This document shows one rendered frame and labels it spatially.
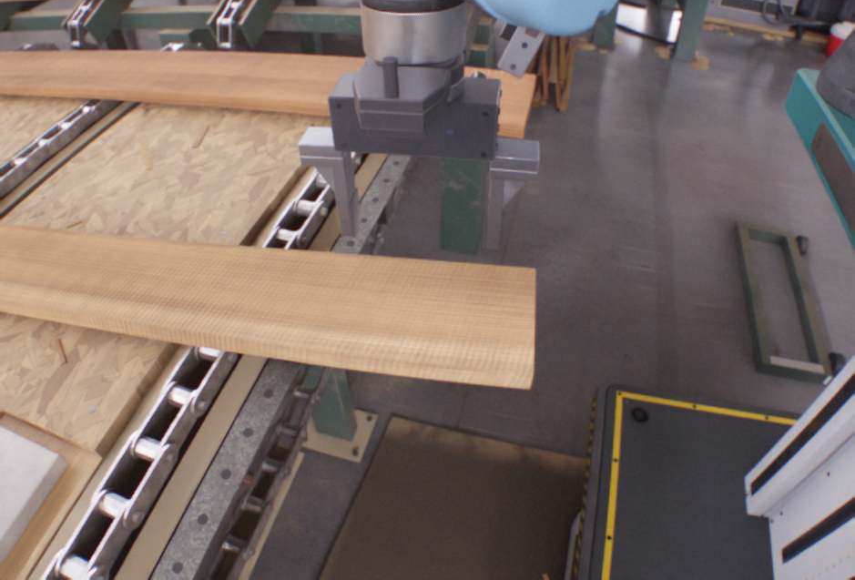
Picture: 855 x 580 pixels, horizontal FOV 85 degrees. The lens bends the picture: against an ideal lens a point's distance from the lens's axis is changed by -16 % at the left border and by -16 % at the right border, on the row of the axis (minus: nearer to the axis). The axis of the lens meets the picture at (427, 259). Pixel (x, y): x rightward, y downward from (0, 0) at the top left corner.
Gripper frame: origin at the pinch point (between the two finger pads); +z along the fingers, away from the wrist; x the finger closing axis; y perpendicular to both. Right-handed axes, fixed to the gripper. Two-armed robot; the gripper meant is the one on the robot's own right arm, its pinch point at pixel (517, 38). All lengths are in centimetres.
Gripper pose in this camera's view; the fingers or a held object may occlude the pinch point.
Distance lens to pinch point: 62.4
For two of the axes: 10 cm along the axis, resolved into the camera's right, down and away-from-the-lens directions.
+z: -4.0, 7.1, 5.8
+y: 9.1, 4.0, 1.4
